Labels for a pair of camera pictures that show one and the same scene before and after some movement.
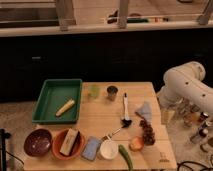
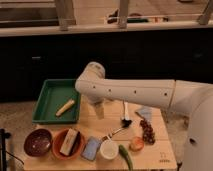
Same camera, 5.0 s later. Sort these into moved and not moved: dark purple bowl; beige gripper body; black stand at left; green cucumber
Moved: beige gripper body
Not moved: green cucumber; black stand at left; dark purple bowl
